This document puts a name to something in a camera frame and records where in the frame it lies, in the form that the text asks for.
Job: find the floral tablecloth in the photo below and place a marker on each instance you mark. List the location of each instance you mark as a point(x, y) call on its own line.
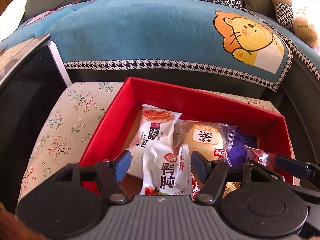
point(67, 130)

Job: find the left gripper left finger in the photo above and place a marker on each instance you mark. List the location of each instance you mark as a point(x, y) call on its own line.
point(109, 176)

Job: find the blue sofa cover with lion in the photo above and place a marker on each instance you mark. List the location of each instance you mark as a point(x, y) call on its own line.
point(185, 35)

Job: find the red cardboard box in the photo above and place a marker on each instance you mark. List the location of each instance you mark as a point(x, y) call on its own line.
point(108, 140)

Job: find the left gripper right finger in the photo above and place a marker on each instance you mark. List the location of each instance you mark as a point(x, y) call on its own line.
point(212, 174)

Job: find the white noodle snack bag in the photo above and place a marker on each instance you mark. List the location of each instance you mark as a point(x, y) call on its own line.
point(156, 124)

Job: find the blue foil snack packet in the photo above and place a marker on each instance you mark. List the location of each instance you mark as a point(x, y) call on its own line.
point(237, 154)

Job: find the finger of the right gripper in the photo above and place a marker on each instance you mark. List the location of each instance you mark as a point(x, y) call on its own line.
point(297, 169)
point(256, 174)

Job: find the round cake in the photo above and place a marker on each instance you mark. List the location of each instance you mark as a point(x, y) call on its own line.
point(213, 140)

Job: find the black coffee table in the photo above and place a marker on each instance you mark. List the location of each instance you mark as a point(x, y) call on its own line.
point(32, 79)

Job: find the red clear pastry packet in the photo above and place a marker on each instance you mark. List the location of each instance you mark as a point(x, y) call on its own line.
point(264, 158)

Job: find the white duck gizzard packet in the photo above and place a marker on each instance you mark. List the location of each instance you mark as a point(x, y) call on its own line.
point(166, 172)

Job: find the bread bag on sofa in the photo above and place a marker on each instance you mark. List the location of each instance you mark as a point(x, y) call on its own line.
point(306, 22)

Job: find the red Trolli candy packet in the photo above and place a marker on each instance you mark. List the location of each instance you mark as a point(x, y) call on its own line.
point(195, 187)

